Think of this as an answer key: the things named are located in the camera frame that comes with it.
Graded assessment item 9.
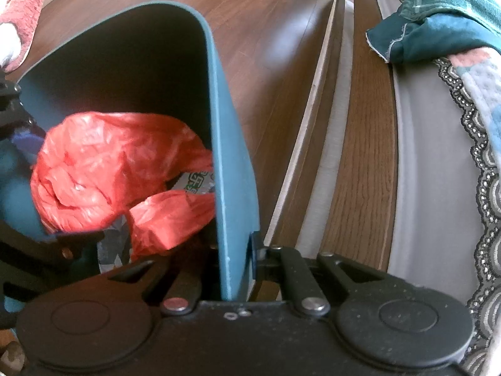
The lace-edged patchwork quilt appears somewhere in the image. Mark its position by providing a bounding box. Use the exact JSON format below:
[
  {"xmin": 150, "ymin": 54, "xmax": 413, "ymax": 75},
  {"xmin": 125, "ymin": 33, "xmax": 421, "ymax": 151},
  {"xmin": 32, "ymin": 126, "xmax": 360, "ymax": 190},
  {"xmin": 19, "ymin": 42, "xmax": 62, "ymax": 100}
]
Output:
[{"xmin": 434, "ymin": 47, "xmax": 501, "ymax": 376}]

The white sock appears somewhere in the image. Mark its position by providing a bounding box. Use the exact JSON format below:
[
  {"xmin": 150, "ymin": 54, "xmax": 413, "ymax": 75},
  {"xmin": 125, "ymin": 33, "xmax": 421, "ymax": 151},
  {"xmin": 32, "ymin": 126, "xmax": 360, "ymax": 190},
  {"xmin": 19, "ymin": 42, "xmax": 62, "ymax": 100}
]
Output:
[{"xmin": 0, "ymin": 23, "xmax": 20, "ymax": 67}]

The grey bed sheet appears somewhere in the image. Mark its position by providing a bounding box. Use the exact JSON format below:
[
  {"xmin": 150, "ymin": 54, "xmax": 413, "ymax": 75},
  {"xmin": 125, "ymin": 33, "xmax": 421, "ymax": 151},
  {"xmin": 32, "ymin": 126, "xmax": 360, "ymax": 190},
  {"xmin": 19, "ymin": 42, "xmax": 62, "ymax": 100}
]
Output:
[{"xmin": 370, "ymin": 0, "xmax": 486, "ymax": 306}]

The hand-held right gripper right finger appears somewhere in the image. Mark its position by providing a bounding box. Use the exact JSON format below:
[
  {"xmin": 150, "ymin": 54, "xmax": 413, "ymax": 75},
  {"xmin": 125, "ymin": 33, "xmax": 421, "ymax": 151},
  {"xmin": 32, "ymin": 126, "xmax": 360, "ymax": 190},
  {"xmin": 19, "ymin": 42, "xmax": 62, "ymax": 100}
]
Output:
[{"xmin": 248, "ymin": 232, "xmax": 386, "ymax": 317}]

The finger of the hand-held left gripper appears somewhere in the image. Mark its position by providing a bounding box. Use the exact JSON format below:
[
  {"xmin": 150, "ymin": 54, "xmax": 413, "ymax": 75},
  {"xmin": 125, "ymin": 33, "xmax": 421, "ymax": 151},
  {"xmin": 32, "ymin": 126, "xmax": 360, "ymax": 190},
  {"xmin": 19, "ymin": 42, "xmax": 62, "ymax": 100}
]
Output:
[
  {"xmin": 0, "ymin": 71, "xmax": 34, "ymax": 138},
  {"xmin": 0, "ymin": 219, "xmax": 106, "ymax": 306}
]

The silver packet with green print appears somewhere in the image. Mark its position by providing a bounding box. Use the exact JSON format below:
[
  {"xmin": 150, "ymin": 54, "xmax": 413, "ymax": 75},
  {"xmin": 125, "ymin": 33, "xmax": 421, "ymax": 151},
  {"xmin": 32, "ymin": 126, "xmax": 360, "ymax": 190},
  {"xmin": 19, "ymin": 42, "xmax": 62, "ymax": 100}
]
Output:
[{"xmin": 172, "ymin": 170, "xmax": 215, "ymax": 196}]

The teal checked blanket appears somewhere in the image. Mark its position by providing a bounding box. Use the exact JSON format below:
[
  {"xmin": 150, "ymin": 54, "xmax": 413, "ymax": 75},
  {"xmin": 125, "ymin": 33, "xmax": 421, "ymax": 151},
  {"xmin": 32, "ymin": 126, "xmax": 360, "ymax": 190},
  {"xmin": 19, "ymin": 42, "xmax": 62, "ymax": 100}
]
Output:
[{"xmin": 366, "ymin": 0, "xmax": 501, "ymax": 63}]

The red plastic bag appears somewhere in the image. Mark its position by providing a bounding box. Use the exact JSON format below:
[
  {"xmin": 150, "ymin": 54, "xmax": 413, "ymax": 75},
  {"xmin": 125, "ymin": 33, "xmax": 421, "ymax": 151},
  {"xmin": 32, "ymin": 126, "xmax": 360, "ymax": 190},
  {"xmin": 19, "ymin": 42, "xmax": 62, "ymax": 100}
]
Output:
[{"xmin": 30, "ymin": 112, "xmax": 217, "ymax": 261}]

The pink fluffy slipper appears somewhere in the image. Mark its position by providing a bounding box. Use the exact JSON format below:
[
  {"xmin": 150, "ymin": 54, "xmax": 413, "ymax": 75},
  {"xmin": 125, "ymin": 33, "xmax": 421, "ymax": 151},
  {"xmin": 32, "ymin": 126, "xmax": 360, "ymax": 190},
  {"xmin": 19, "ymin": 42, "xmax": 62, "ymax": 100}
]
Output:
[{"xmin": 0, "ymin": 0, "xmax": 48, "ymax": 72}]

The teal plastic trash bin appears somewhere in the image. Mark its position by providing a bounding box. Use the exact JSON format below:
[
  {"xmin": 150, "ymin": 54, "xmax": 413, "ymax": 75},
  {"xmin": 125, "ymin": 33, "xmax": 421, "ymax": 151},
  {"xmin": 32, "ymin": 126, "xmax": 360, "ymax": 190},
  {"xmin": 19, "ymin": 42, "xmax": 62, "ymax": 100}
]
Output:
[{"xmin": 16, "ymin": 2, "xmax": 262, "ymax": 302}]

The grey patterned wrapper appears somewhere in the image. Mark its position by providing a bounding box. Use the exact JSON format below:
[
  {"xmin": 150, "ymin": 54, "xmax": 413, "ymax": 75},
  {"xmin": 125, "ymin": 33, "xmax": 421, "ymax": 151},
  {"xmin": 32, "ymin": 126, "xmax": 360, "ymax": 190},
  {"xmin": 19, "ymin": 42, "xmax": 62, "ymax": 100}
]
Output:
[{"xmin": 97, "ymin": 219, "xmax": 132, "ymax": 275}]

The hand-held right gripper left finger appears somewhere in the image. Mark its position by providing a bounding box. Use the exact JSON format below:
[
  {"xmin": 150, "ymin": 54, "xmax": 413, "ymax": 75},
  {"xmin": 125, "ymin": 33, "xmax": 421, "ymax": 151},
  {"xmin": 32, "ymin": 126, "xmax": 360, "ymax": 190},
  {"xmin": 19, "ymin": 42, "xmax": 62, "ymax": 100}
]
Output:
[{"xmin": 106, "ymin": 243, "xmax": 204, "ymax": 316}]

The wooden bed frame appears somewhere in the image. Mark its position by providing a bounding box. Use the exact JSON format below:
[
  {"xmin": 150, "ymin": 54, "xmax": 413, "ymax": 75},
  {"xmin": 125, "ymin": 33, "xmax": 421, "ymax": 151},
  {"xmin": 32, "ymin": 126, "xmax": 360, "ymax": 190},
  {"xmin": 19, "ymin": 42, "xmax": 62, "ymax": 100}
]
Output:
[{"xmin": 263, "ymin": 0, "xmax": 400, "ymax": 283}]

